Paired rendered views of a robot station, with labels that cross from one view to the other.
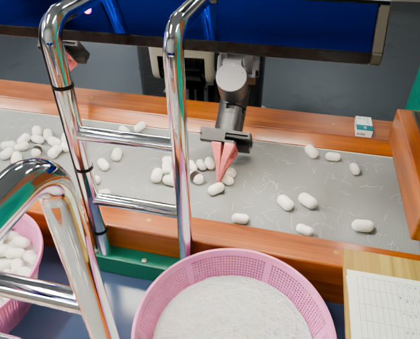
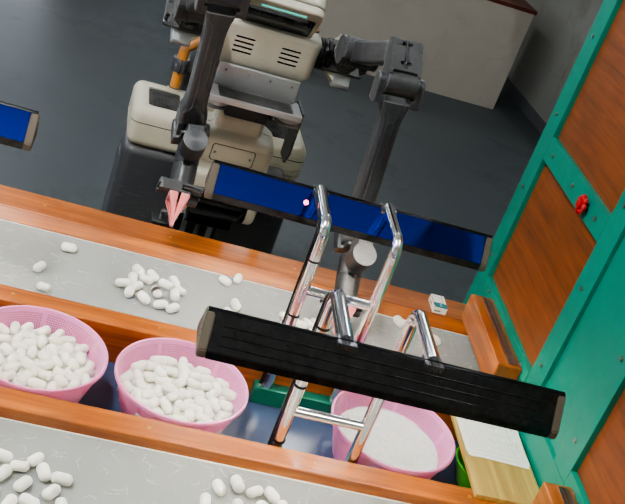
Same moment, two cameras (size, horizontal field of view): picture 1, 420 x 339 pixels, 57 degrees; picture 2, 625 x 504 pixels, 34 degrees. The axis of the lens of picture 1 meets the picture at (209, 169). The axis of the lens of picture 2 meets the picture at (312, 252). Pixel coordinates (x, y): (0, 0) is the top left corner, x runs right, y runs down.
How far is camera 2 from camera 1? 170 cm
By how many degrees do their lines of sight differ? 26
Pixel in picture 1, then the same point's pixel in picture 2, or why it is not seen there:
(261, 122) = not seen: hidden behind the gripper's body
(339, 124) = (416, 299)
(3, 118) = (81, 249)
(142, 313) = not seen: hidden behind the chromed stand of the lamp
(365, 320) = (467, 427)
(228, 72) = (362, 249)
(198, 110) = (288, 268)
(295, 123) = not seen: hidden behind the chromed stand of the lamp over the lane
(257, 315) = (397, 429)
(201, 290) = (354, 414)
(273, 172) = (373, 336)
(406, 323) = (488, 430)
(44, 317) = (235, 430)
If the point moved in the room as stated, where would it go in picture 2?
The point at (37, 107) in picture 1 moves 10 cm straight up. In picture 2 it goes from (113, 241) to (124, 204)
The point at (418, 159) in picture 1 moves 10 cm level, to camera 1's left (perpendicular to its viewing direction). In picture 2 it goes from (491, 334) to (454, 330)
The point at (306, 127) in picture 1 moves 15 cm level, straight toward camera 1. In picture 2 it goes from (391, 299) to (397, 331)
